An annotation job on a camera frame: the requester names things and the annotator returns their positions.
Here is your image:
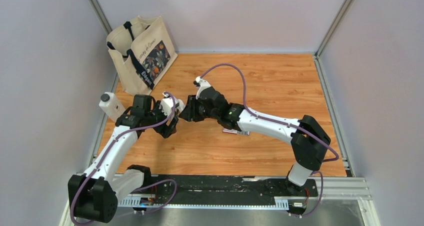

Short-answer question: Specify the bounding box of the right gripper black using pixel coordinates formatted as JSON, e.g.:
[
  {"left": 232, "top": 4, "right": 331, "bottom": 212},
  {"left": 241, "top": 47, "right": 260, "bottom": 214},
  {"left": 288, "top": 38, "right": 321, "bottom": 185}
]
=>
[{"left": 179, "top": 95, "right": 220, "bottom": 123}]

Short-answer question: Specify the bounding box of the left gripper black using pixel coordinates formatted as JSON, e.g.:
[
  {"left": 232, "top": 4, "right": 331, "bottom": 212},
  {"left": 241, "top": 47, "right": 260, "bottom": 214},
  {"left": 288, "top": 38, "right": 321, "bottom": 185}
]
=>
[{"left": 144, "top": 100, "right": 179, "bottom": 139}]

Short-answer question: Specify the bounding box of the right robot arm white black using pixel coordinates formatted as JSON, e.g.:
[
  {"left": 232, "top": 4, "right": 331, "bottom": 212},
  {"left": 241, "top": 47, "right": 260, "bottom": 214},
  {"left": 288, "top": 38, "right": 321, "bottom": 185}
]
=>
[{"left": 179, "top": 87, "right": 331, "bottom": 196}]

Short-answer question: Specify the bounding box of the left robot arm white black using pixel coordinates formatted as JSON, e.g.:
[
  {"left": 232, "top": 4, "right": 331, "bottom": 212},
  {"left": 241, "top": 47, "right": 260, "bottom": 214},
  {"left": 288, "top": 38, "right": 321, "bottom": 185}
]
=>
[{"left": 67, "top": 91, "right": 185, "bottom": 226}]

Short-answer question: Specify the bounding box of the red white staple box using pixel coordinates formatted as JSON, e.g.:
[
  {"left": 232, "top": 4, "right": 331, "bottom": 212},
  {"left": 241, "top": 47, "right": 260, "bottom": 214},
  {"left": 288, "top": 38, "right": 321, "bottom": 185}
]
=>
[{"left": 222, "top": 128, "right": 250, "bottom": 136}]

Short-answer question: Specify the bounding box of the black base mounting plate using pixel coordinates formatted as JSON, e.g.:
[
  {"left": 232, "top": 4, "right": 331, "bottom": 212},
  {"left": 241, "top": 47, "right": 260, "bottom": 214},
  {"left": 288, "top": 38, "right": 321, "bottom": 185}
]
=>
[{"left": 139, "top": 174, "right": 321, "bottom": 214}]

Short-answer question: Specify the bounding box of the white bottle black cap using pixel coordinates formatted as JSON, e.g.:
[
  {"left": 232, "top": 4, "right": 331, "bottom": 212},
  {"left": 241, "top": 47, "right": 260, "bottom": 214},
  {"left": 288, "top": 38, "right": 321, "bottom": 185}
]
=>
[{"left": 98, "top": 92, "right": 126, "bottom": 122}]

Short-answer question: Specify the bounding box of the beige canvas tote bag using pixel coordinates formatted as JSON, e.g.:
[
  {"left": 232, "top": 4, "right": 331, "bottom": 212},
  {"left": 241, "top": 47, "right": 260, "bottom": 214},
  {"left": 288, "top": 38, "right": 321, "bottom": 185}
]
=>
[{"left": 106, "top": 16, "right": 178, "bottom": 95}]

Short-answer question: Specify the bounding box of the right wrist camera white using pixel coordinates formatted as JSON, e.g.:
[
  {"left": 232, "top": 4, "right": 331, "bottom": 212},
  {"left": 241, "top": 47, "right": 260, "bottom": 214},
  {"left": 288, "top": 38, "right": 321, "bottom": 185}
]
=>
[{"left": 193, "top": 76, "right": 211, "bottom": 99}]

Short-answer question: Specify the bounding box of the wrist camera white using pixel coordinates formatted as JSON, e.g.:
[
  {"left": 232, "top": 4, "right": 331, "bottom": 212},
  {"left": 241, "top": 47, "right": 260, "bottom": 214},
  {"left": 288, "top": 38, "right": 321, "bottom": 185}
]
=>
[
  {"left": 193, "top": 76, "right": 211, "bottom": 99},
  {"left": 159, "top": 91, "right": 186, "bottom": 116}
]

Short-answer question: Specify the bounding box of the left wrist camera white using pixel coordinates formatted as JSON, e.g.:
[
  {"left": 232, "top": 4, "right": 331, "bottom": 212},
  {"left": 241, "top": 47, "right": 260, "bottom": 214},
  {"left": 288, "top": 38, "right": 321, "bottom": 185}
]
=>
[{"left": 159, "top": 91, "right": 186, "bottom": 116}]

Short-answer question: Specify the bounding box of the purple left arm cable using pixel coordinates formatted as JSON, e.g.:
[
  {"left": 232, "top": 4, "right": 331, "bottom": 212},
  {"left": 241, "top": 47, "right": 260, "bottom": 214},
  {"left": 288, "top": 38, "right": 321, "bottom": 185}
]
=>
[{"left": 68, "top": 91, "right": 178, "bottom": 226}]

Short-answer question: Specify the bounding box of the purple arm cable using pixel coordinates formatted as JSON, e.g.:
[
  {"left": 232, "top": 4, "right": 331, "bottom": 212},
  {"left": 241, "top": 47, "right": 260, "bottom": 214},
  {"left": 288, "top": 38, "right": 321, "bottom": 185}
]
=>
[
  {"left": 199, "top": 63, "right": 340, "bottom": 218},
  {"left": 68, "top": 91, "right": 178, "bottom": 226}
]

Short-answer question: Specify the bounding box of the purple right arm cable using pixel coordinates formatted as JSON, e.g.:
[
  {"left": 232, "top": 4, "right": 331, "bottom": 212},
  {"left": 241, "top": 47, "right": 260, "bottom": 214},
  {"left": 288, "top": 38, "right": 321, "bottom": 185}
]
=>
[{"left": 199, "top": 63, "right": 340, "bottom": 218}]

